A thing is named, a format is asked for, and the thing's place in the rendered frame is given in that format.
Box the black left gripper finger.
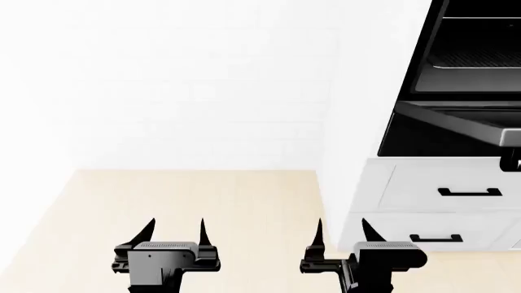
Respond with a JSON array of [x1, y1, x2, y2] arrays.
[[113, 217, 156, 261], [196, 217, 218, 261]]

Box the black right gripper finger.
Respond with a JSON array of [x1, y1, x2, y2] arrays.
[[361, 217, 388, 244], [304, 217, 326, 261]]

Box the black open oven door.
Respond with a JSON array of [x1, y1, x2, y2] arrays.
[[393, 100, 521, 148]]

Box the black built-in oven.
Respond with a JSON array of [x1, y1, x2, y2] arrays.
[[377, 0, 521, 158]]

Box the white drawer front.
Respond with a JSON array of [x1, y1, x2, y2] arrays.
[[377, 164, 521, 212], [339, 212, 514, 250]]

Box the white cabinet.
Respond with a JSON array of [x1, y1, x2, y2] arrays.
[[336, 156, 521, 252]]

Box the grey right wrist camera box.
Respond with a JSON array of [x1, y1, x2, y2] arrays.
[[351, 240, 429, 273]]

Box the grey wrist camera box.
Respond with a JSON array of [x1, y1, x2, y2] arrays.
[[127, 240, 199, 287], [351, 240, 429, 273]]

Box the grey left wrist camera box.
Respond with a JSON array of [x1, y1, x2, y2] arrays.
[[127, 240, 199, 287]]

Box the black drawer handle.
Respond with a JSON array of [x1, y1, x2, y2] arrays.
[[437, 187, 503, 198], [409, 234, 464, 243]]

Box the black oven door handle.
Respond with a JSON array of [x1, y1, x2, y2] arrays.
[[499, 146, 521, 173]]

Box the wire oven rack with tray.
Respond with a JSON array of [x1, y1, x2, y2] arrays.
[[430, 45, 521, 71]]

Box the thin wire oven rack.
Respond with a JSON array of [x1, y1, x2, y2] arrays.
[[440, 15, 521, 20]]

